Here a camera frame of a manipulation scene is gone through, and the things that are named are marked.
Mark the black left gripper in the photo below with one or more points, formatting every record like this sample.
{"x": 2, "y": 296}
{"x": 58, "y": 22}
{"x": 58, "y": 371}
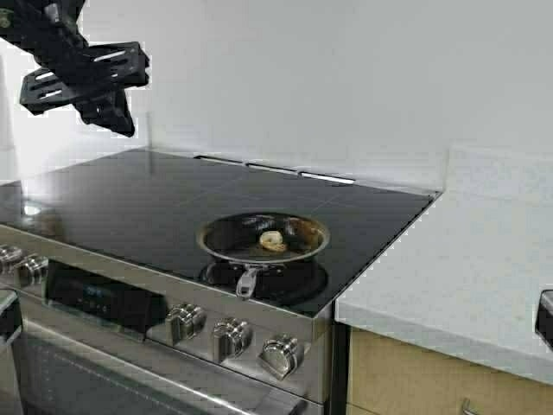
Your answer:
{"x": 92, "y": 78}

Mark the light wood base cabinet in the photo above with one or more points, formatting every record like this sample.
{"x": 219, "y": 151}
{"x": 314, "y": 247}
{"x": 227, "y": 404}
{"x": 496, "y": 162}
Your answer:
{"x": 387, "y": 376}

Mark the far right stove knob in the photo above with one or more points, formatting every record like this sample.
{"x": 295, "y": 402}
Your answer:
{"x": 281, "y": 355}

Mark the stainless steel electric stove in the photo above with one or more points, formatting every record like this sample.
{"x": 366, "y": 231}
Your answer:
{"x": 133, "y": 217}

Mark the black robot base right edge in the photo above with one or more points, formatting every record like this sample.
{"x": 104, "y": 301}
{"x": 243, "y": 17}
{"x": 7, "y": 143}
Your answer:
{"x": 544, "y": 320}

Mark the metal cabinet drawer handle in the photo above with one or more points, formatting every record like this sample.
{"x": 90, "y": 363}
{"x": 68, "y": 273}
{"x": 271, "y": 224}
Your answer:
{"x": 467, "y": 409}

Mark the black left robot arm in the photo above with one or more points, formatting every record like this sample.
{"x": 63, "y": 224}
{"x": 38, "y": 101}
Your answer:
{"x": 63, "y": 14}

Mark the stove black display panel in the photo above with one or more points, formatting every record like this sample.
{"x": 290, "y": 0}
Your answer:
{"x": 111, "y": 304}

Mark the steel frying pan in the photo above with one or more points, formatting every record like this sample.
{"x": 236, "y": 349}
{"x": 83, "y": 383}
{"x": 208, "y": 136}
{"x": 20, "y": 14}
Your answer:
{"x": 233, "y": 243}

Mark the raw white shrimp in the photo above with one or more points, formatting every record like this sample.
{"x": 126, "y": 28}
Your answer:
{"x": 272, "y": 241}

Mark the middle stove knob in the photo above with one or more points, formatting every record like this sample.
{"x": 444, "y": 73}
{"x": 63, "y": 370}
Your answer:
{"x": 183, "y": 322}

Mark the stove knob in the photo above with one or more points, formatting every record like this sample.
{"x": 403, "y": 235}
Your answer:
{"x": 281, "y": 355}
{"x": 32, "y": 270}
{"x": 231, "y": 337}
{"x": 183, "y": 322}
{"x": 9, "y": 257}

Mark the black robot base left edge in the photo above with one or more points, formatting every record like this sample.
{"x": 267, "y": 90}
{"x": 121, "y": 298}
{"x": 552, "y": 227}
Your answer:
{"x": 11, "y": 316}

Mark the far left stove knob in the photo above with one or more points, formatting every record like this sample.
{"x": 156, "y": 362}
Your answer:
{"x": 9, "y": 257}

